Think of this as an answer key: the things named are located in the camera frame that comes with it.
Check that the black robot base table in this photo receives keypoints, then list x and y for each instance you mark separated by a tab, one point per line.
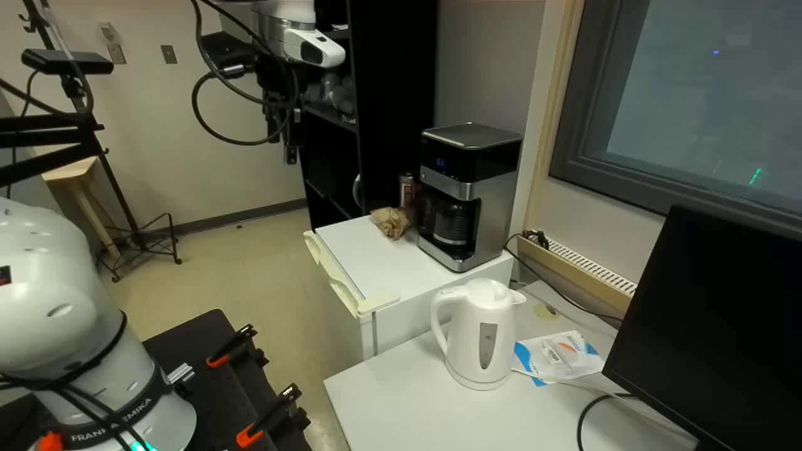
215	391

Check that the brown crumpled lump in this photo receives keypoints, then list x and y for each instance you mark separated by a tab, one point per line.
389	225

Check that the large grey wall plate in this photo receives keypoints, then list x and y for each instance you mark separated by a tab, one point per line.
112	43

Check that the black stereo camera bar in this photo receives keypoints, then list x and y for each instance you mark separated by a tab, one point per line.
66	61

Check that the white electric kettle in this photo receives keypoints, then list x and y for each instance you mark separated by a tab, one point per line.
477	334

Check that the white blue orange packet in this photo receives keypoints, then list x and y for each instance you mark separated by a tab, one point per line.
558	355

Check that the small brown jar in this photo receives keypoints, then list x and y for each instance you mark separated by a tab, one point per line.
409	192

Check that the black camera tripod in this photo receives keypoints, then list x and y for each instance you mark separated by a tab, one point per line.
107	177

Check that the dark framed window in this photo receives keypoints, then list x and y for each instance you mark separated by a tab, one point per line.
710	102

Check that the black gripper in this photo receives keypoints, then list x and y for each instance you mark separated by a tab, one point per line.
275	88

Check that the white baseboard heater vent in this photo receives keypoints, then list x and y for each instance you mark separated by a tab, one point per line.
585	272

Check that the black orange spring clamp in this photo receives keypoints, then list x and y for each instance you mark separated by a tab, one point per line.
265	415
228	348

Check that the white mini fridge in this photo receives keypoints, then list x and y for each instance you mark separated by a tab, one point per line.
390	266

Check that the tall black shelf unit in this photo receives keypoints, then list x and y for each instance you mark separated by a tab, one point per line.
390	102

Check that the light wooden stool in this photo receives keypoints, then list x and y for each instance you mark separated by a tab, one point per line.
78	192

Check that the black power plug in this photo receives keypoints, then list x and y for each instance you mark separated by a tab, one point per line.
533	240

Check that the black silver coffee maker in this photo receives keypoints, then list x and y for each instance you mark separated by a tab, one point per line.
467	192

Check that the black computer monitor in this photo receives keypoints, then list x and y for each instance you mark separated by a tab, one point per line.
716	334

